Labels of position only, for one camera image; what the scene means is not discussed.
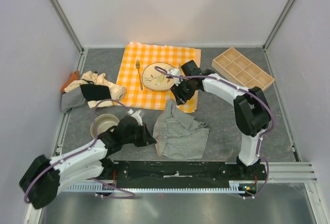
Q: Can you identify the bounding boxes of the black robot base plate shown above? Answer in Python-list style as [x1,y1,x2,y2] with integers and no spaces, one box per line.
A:
[99,161,266,188]

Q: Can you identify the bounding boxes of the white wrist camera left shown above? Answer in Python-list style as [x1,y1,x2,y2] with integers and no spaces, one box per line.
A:
[127,109,144,126]

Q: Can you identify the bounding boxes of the left aluminium frame post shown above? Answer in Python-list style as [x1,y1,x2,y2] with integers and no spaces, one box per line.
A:
[49,0,85,54]

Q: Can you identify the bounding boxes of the grey aluminium frame post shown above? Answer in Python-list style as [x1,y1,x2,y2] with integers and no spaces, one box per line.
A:
[262,0,296,52]

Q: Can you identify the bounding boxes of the orange checkered tablecloth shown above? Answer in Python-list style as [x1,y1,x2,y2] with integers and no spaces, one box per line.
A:
[117,42,201,110]

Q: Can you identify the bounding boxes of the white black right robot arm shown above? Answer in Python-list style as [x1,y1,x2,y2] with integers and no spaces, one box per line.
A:
[166,60,274,180]

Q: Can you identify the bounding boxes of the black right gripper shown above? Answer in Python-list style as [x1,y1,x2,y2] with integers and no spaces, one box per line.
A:
[170,77,196,105]

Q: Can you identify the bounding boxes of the wooden compartment tray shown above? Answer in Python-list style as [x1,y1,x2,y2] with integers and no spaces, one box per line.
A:
[211,47,274,91]

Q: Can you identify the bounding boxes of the grey striped garment pile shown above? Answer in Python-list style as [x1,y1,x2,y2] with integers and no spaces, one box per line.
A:
[60,87,87,113]

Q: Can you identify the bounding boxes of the grey striped underwear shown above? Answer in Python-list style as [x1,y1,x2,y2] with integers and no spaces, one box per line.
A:
[153,99,209,160]

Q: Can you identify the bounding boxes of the white cable duct strip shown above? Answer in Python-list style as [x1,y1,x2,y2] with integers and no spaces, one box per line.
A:
[64,181,257,194]

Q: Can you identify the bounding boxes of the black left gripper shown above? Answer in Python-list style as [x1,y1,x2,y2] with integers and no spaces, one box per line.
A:
[122,123,157,147]

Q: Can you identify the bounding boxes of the cream cloth garment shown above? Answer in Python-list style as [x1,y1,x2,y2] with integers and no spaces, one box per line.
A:
[65,71,126,100]

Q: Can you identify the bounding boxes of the beige ceramic bowl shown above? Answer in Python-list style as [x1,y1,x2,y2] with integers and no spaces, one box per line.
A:
[90,114,120,138]

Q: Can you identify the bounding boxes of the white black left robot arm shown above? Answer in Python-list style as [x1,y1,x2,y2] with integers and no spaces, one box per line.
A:
[19,116,156,209]

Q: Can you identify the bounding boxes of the bird pattern ceramic plate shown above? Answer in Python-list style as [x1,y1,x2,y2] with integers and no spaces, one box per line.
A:
[142,62,174,91]

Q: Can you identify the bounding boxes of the orange cloth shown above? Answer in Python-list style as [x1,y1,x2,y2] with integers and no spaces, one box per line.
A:
[61,71,79,93]

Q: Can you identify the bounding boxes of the gold fork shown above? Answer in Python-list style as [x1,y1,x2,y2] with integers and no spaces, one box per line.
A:
[135,59,143,90]

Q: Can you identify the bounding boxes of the black cream garment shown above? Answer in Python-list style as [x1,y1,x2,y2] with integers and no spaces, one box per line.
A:
[80,84,111,109]

